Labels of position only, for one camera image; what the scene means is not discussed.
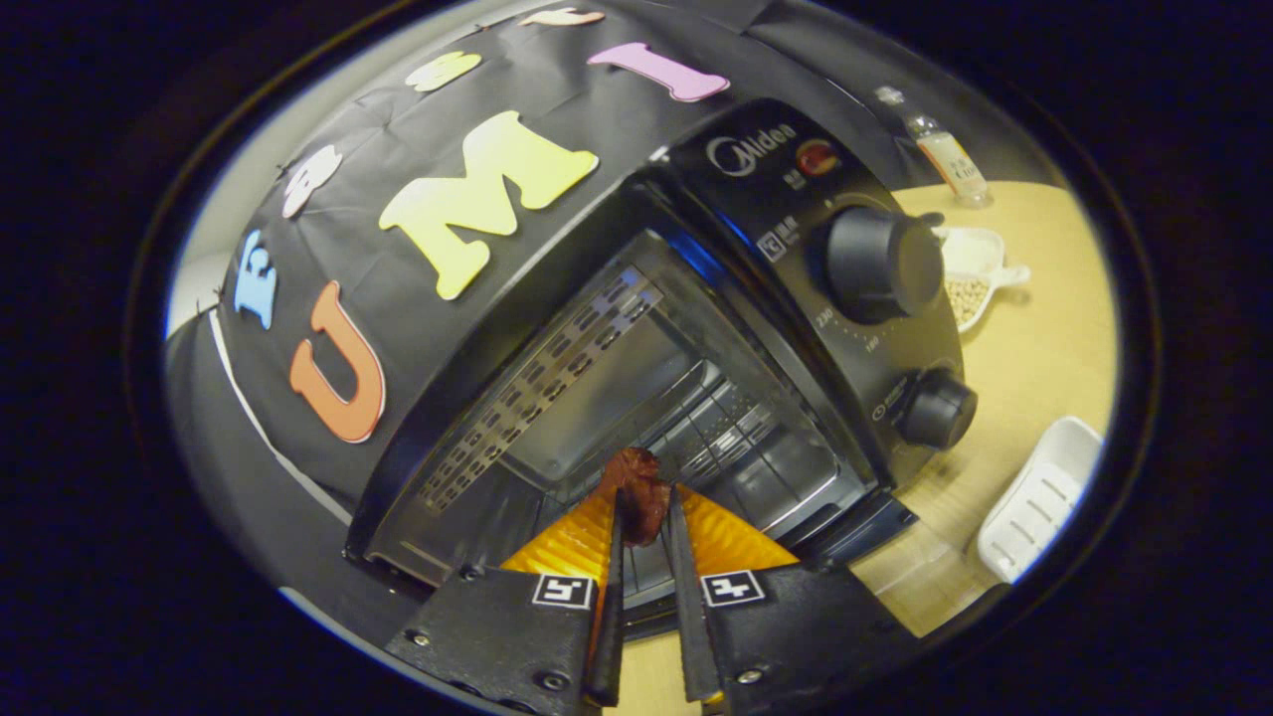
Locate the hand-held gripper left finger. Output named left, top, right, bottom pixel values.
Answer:
left=386, top=487, right=626, bottom=712

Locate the black toaster oven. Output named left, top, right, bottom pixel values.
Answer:
left=343, top=97, right=981, bottom=637

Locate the white divided dish with beans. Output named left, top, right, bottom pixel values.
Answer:
left=935, top=227, right=1032, bottom=334

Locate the clear glass bottle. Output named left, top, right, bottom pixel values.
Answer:
left=875, top=86, right=994, bottom=208

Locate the white rectangular tray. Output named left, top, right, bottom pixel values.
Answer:
left=977, top=416, right=1105, bottom=585

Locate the red meat slice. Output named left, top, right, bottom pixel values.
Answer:
left=595, top=447, right=672, bottom=548

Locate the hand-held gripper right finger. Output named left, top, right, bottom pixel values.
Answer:
left=664, top=484, right=921, bottom=712

